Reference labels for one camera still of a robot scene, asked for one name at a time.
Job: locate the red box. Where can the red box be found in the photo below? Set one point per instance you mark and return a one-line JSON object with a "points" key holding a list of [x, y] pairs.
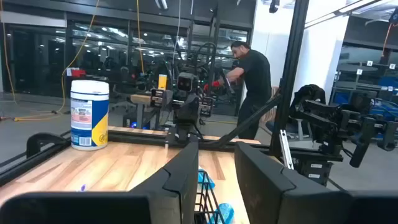
{"points": [[78, 73]]}

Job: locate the silver metal bracket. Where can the silver metal bracket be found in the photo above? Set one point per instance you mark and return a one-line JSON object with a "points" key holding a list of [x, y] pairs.
{"points": [[286, 149]]}

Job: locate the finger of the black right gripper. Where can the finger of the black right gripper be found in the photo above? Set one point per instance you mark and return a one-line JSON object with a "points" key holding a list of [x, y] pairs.
{"points": [[161, 98], [206, 106]]}

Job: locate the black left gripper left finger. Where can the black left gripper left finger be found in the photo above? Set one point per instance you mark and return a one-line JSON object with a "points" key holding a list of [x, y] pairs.
{"points": [[174, 193]]}

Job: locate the white blue yellow wipes canister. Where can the white blue yellow wipes canister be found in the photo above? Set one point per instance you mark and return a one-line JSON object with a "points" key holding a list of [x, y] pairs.
{"points": [[89, 115]]}

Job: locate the black aluminium table frame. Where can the black aluminium table frame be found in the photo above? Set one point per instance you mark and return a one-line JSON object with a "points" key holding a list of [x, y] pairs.
{"points": [[136, 137]]}

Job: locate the yellow box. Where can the yellow box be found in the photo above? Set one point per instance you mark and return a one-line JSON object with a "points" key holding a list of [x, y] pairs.
{"points": [[162, 81]]}

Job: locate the person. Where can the person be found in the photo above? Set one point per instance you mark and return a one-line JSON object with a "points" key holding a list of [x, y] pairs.
{"points": [[255, 81]]}

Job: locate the white toothbrush pair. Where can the white toothbrush pair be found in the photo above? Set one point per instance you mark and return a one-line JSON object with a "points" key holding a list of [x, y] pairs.
{"points": [[82, 187]]}

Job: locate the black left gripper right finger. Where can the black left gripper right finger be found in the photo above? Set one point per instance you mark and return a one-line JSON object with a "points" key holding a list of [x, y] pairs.
{"points": [[273, 196]]}

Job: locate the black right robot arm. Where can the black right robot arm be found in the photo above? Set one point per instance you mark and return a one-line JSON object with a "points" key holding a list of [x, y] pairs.
{"points": [[183, 133]]}

